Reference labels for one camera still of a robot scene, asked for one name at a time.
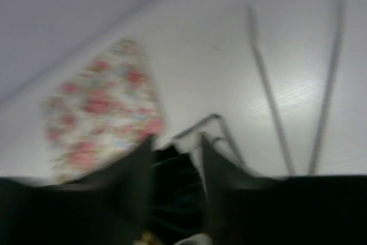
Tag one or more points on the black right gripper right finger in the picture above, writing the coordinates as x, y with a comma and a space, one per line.
244, 208

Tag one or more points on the floral rectangular tray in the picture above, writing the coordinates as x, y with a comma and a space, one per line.
101, 112

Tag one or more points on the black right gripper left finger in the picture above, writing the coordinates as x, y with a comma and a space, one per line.
108, 206

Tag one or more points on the black white checkered placemat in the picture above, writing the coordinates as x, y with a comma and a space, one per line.
179, 201

